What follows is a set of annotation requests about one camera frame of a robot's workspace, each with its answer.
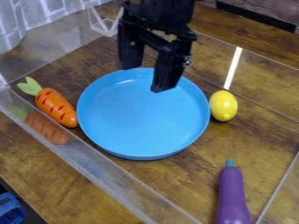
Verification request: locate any yellow toy lemon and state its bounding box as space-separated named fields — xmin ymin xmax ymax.
xmin=210 ymin=90 xmax=239 ymax=122

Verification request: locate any dark wooden ledge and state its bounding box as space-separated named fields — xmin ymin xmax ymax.
xmin=216 ymin=0 xmax=299 ymax=34

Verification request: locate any clear acrylic enclosure wall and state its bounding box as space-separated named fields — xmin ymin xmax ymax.
xmin=0 ymin=0 xmax=299 ymax=224

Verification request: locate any blue round plate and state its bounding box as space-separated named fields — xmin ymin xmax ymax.
xmin=77 ymin=68 xmax=211 ymax=160

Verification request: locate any purple toy eggplant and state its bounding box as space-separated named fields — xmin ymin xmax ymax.
xmin=216 ymin=159 xmax=252 ymax=224

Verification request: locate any orange toy carrot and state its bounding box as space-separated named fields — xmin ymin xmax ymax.
xmin=16 ymin=77 xmax=79 ymax=128

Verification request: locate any white sheer curtain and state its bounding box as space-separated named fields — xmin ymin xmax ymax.
xmin=0 ymin=0 xmax=112 ymax=54

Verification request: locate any blue plastic object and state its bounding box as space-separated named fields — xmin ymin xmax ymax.
xmin=0 ymin=192 xmax=27 ymax=224

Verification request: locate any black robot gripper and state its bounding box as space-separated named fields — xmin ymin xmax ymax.
xmin=117 ymin=0 xmax=197 ymax=93

